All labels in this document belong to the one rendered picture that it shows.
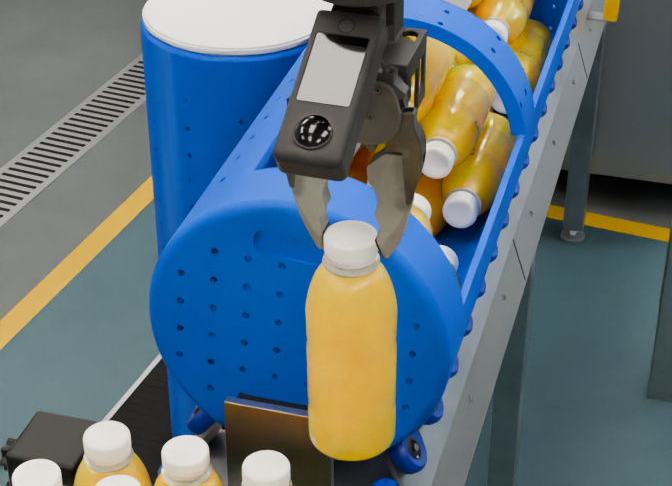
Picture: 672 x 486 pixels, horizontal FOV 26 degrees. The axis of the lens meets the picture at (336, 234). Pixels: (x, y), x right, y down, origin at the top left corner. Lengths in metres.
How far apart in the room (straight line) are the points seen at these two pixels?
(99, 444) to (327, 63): 0.43
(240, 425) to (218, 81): 0.78
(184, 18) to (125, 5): 2.71
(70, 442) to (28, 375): 1.76
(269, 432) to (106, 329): 1.93
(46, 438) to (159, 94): 0.82
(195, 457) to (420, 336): 0.23
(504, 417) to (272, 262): 1.36
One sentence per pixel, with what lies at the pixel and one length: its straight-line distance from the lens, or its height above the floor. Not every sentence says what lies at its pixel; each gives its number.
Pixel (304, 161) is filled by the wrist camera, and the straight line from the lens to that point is 0.90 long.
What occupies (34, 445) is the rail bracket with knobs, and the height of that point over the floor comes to 1.00.
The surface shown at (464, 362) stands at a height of 0.92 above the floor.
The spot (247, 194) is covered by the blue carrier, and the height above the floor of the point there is 1.23.
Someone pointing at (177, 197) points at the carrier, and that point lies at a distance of 2.13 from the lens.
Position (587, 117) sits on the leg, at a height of 0.34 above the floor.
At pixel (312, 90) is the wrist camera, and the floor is 1.46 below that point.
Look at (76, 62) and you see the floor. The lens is 4.42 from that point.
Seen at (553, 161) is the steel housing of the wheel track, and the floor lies 0.86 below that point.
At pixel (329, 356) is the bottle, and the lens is 1.06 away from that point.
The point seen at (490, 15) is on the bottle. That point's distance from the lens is 1.89.
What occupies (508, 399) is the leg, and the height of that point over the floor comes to 0.28.
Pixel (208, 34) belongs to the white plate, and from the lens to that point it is 2.03.
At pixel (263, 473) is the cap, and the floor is 1.09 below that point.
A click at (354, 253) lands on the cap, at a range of 1.02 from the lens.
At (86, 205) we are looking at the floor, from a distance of 3.68.
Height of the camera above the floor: 1.87
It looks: 32 degrees down
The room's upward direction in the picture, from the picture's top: straight up
